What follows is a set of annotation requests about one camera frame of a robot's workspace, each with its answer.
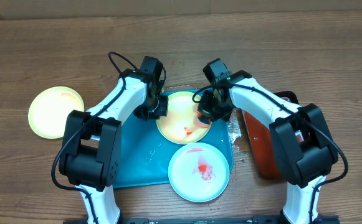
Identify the red-stained sponge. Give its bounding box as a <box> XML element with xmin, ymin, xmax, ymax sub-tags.
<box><xmin>194</xmin><ymin>116</ymin><xmax>211</xmax><ymax>128</ymax></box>

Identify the yellow-green plate top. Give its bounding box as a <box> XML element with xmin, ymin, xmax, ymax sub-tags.
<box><xmin>156</xmin><ymin>91</ymin><xmax>211</xmax><ymax>144</ymax></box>

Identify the yellow plate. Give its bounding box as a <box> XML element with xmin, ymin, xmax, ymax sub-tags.
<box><xmin>28</xmin><ymin>86</ymin><xmax>85</xmax><ymax>139</ymax></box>

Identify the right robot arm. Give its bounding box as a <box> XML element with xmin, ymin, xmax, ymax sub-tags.
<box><xmin>197</xmin><ymin>58</ymin><xmax>344</xmax><ymax>223</ymax></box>

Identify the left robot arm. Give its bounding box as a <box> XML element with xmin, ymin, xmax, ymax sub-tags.
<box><xmin>51</xmin><ymin>56</ymin><xmax>168</xmax><ymax>223</ymax></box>

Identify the teal plastic tray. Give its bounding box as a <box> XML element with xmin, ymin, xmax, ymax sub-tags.
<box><xmin>113</xmin><ymin>115</ymin><xmax>233</xmax><ymax>189</ymax></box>

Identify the black tray with red liquid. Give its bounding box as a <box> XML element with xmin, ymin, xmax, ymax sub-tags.
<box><xmin>232</xmin><ymin>90</ymin><xmax>298</xmax><ymax>180</ymax></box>

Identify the light blue plate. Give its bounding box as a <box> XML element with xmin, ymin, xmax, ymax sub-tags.
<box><xmin>168</xmin><ymin>142</ymin><xmax>230</xmax><ymax>203</ymax></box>

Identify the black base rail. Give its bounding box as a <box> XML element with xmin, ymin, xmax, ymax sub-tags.
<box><xmin>63</xmin><ymin>215</ymin><xmax>340</xmax><ymax>224</ymax></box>

